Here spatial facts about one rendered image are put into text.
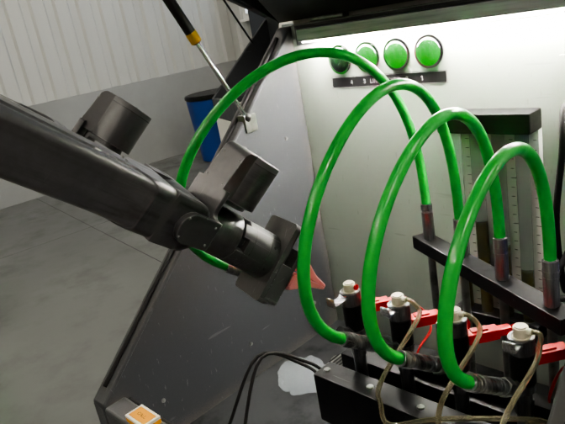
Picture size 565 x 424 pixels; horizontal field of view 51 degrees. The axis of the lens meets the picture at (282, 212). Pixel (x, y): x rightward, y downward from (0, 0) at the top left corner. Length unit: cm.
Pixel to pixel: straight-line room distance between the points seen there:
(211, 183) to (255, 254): 10
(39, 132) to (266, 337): 78
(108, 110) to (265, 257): 28
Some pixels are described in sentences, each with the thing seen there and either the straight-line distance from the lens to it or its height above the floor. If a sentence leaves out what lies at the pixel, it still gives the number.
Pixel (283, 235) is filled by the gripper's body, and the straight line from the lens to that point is 72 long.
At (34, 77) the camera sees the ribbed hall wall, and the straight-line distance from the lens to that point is 722.
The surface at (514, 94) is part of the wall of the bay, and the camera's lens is 93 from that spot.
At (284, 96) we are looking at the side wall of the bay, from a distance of 114.
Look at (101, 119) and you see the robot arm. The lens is 81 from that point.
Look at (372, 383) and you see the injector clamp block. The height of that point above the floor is 98.
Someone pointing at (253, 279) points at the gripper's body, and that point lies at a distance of 73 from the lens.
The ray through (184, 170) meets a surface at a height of 131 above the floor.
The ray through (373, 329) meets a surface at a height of 117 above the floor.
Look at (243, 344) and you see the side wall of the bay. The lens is 114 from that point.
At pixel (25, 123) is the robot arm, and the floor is 143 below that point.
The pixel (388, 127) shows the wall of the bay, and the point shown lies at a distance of 105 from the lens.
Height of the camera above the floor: 147
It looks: 18 degrees down
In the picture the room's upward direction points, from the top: 10 degrees counter-clockwise
